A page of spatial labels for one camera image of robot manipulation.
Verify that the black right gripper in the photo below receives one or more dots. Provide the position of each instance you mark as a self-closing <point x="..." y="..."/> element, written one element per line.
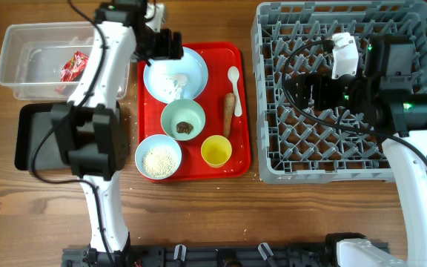
<point x="321" y="82"/>

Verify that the red ketchup packet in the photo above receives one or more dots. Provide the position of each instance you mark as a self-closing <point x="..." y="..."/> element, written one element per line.
<point x="74" y="68"/>

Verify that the red serving tray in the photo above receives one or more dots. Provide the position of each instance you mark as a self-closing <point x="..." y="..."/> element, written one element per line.
<point x="219" y="57"/>

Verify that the light blue plate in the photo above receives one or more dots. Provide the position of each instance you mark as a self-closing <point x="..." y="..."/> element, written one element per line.
<point x="191" y="64"/>

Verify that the white plastic spoon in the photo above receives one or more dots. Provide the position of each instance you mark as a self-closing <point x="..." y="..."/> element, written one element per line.
<point x="233" y="76"/>

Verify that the black waste tray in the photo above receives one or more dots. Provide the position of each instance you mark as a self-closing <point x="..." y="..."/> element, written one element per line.
<point x="32" y="137"/>

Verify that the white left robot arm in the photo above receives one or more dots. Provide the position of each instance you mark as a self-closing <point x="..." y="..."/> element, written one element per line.
<point x="119" y="26"/>

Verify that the yellow cup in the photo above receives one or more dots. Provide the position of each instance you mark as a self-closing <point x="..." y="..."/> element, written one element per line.
<point x="216" y="150"/>

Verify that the white rice pile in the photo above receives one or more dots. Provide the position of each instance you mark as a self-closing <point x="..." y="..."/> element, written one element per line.
<point x="159" y="162"/>

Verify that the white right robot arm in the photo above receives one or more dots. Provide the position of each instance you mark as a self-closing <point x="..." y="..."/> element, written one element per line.
<point x="395" y="115"/>

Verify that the clear plastic bin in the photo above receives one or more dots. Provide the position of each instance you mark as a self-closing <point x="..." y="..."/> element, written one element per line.
<point x="33" y="55"/>

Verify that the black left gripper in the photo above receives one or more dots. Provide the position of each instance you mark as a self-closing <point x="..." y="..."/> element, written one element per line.
<point x="164" y="52"/>

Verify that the grey dishwasher rack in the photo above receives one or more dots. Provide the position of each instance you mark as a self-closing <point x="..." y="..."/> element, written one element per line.
<point x="302" y="147"/>

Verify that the green bowl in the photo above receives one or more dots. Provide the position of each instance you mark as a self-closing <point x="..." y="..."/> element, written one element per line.
<point x="183" y="110"/>

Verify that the white napkin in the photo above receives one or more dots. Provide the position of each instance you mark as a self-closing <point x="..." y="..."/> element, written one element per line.
<point x="173" y="85"/>

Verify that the brown mushroom piece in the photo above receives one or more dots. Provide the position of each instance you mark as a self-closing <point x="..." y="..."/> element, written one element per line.
<point x="184" y="128"/>

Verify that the light blue bowl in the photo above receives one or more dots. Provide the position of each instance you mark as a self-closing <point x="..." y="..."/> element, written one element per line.
<point x="153" y="141"/>

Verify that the orange carrot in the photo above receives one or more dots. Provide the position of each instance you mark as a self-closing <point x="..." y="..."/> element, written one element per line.
<point x="229" y="107"/>

